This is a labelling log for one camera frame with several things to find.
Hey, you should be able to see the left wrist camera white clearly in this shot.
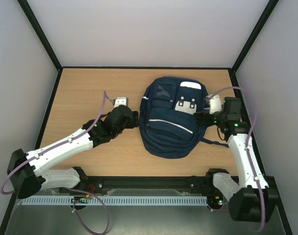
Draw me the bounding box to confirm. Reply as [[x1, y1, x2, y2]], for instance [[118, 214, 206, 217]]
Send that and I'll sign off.
[[112, 96, 129, 107]]

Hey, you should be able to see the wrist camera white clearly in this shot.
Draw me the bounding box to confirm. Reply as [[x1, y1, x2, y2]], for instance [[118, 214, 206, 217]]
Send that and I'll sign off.
[[205, 94, 223, 115], [112, 96, 129, 107]]

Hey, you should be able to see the light blue cable duct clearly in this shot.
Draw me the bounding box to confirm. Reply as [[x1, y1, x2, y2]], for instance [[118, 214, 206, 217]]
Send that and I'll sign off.
[[21, 195, 207, 206]]

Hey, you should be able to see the navy blue backpack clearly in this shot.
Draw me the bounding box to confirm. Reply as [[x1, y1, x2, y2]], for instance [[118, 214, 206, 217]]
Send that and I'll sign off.
[[139, 76, 228, 159]]

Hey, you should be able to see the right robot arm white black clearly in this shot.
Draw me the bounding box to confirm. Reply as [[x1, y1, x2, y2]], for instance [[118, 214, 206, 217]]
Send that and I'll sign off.
[[194, 94, 279, 223]]

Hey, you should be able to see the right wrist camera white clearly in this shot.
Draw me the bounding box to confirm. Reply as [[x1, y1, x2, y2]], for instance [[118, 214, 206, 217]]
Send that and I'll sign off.
[[205, 94, 223, 115]]

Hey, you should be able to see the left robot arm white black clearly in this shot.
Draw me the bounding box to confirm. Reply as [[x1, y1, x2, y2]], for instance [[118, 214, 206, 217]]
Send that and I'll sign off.
[[7, 105, 139, 199]]

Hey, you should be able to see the black aluminium frame rail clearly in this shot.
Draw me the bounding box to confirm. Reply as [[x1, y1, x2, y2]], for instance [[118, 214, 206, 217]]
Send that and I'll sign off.
[[41, 175, 276, 194]]

